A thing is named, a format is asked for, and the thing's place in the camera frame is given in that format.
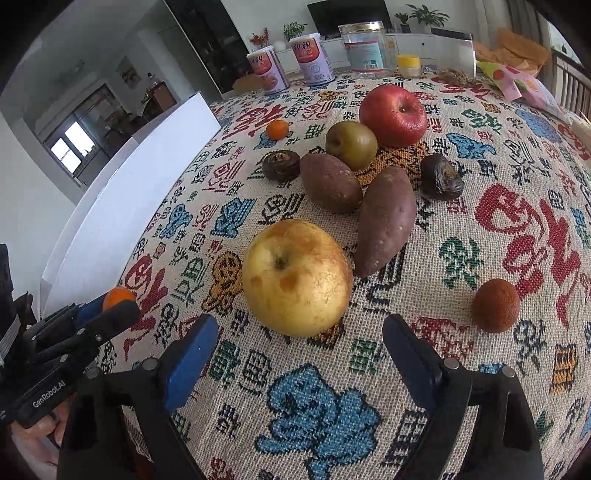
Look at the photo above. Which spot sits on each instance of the person's left hand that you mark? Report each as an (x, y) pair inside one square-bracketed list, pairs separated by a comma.
[(32, 438)]

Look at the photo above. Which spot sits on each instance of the red flower vase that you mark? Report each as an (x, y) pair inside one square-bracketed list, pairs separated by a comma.
[(260, 40)]

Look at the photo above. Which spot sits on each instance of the black television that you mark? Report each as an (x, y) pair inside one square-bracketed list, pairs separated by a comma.
[(329, 15)]

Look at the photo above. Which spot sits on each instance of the potted green plant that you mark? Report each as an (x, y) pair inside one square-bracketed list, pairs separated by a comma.
[(428, 18)]

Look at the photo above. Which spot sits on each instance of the yellow bruised apple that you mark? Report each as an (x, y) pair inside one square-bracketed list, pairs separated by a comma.
[(296, 279)]

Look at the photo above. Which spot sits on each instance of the yellow cloth bundle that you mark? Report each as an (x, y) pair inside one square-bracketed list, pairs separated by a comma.
[(515, 51)]

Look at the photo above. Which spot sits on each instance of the white cardboard box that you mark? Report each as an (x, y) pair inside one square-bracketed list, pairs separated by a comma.
[(107, 222)]

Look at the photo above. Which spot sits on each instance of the black display cabinet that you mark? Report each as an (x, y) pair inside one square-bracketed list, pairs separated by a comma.
[(214, 38)]

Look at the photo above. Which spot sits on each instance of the small yellow lid jar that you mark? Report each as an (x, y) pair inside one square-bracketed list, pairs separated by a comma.
[(409, 66)]

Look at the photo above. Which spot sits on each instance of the pink canister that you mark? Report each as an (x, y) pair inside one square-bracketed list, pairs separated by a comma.
[(313, 61), (267, 68)]

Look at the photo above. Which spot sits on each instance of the green brown pear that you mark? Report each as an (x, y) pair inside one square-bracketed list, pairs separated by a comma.
[(353, 143)]

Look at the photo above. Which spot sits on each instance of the dark mangosteen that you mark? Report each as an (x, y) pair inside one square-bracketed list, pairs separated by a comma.
[(440, 179), (281, 165)]

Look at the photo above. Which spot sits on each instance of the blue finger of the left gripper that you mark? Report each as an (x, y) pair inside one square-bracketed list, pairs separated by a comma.
[(88, 312), (112, 322)]

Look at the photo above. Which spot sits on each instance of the clear glass jar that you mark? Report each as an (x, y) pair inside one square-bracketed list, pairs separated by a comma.
[(366, 46)]

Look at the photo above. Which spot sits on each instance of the small orange tangerine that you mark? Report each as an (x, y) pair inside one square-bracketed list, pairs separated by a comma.
[(117, 295)]

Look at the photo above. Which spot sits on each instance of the left pink canister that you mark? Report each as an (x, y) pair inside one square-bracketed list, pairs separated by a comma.
[(267, 68)]

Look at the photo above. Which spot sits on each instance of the right pink canister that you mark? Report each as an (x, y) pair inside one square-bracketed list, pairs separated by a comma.
[(313, 61)]

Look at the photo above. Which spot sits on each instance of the colourful snack bag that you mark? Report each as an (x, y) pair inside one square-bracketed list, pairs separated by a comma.
[(515, 84)]

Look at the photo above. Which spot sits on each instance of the brown round lychee fruit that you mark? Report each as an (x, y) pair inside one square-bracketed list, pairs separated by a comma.
[(496, 306)]

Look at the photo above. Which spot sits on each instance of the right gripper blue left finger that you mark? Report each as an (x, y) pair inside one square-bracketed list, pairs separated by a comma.
[(184, 359)]

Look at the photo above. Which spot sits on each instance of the red apple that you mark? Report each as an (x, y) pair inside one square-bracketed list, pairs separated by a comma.
[(396, 116)]

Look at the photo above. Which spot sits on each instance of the purple sweet potato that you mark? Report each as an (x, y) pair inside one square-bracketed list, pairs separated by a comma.
[(330, 183), (387, 218)]

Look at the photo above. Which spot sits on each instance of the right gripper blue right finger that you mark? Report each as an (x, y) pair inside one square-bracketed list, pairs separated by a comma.
[(416, 360)]

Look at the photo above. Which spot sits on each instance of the patterned woven tablecloth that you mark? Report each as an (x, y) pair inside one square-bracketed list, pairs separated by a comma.
[(334, 406)]

